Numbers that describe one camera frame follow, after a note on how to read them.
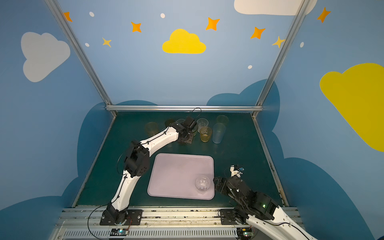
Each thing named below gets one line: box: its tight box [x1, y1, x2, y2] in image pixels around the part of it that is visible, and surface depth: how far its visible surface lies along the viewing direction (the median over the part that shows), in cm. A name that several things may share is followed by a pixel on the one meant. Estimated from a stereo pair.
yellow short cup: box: [199, 126, 212, 143], surface depth 107 cm
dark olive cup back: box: [165, 118, 175, 128], surface depth 107 cm
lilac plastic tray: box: [147, 153, 215, 200], surface depth 89 cm
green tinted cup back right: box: [216, 115, 229, 126], surface depth 103 cm
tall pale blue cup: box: [212, 123, 226, 144], surface depth 104 cm
